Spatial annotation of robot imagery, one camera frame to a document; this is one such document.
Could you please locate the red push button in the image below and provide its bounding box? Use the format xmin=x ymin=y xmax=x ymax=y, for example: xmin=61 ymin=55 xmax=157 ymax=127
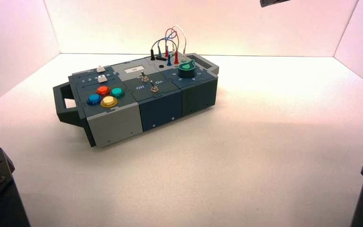
xmin=96 ymin=86 xmax=111 ymax=97

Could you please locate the blue jumper cable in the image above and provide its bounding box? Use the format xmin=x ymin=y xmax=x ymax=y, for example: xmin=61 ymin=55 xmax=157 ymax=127
xmin=157 ymin=30 xmax=177 ymax=67

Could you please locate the white jumper cable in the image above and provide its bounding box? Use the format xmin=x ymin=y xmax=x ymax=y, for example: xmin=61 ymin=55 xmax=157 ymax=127
xmin=171 ymin=25 xmax=189 ymax=62

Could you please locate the black jumper cable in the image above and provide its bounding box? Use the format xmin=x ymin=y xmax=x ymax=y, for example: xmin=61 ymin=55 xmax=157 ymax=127
xmin=150 ymin=38 xmax=178 ymax=61

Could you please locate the blue push button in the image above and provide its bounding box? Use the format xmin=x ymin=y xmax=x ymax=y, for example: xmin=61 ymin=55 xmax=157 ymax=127
xmin=86 ymin=93 xmax=103 ymax=106

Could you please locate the yellow push button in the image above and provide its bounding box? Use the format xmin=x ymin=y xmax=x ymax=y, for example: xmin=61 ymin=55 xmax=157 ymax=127
xmin=100 ymin=96 xmax=119 ymax=109

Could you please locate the red jumper cable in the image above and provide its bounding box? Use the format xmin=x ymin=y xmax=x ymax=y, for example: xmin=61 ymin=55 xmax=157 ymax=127
xmin=164 ymin=27 xmax=181 ymax=65

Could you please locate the green push button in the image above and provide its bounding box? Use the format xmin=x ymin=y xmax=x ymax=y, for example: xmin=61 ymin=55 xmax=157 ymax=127
xmin=110 ymin=87 xmax=126 ymax=99

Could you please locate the dark blue grey control box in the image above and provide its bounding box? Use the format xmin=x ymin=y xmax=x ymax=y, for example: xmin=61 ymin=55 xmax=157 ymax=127
xmin=52 ymin=52 xmax=220 ymax=148

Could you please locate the green rotary knob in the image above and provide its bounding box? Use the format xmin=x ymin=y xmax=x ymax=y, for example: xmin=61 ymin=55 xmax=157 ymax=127
xmin=178 ymin=59 xmax=197 ymax=79

